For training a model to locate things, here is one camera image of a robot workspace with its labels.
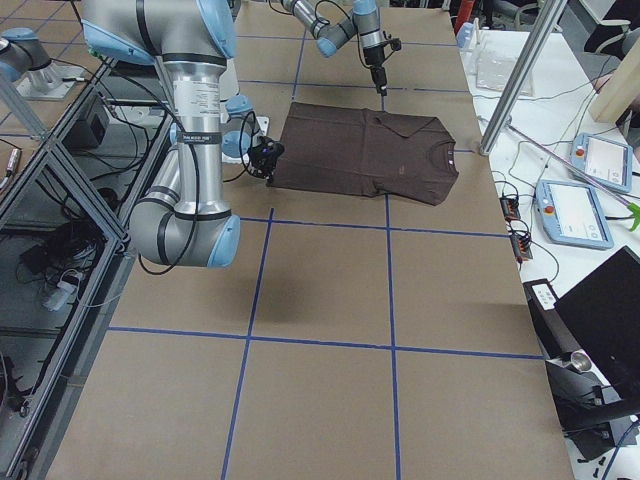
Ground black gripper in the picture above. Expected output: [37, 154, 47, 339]
[362, 45, 387, 95]
[252, 149, 280, 181]

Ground dark brown t-shirt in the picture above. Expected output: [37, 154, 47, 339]
[269, 102, 458, 206]

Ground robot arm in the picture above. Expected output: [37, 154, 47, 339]
[267, 0, 402, 98]
[82, 1, 258, 268]

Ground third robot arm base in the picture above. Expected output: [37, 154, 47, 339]
[1, 27, 85, 101]

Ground red cylinder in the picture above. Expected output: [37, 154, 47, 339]
[455, 0, 475, 32]

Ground clear plastic bag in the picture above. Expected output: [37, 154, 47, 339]
[475, 51, 517, 92]

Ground black power adapter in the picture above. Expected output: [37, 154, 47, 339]
[63, 97, 109, 150]

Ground near teach pendant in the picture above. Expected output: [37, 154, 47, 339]
[535, 180, 614, 250]

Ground teach pendant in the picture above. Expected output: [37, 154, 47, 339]
[535, 180, 614, 250]
[570, 133, 634, 194]

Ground far teach pendant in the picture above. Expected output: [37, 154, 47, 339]
[570, 133, 634, 194]

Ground reacher grabber stick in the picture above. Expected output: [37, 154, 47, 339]
[505, 120, 640, 231]

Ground black labelled box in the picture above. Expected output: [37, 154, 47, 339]
[523, 279, 586, 361]

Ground black laptop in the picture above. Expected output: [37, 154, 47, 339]
[555, 246, 639, 398]

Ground metal cup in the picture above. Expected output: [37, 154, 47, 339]
[560, 350, 593, 374]

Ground black monitor stand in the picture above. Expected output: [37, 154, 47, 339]
[545, 362, 639, 460]

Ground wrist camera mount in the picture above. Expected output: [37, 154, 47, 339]
[385, 37, 402, 52]
[248, 136, 285, 171]

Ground aluminium frame post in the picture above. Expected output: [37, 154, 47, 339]
[479, 0, 568, 156]

